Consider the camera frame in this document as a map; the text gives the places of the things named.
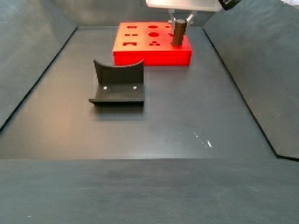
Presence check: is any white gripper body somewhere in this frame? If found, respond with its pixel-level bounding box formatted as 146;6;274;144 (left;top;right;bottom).
146;0;222;11

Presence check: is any red shape sorter block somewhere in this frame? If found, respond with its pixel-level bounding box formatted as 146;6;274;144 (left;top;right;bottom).
113;22;193;66

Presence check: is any black curved holder stand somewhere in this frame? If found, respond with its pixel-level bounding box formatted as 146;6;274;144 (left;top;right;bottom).
88;60;146;105

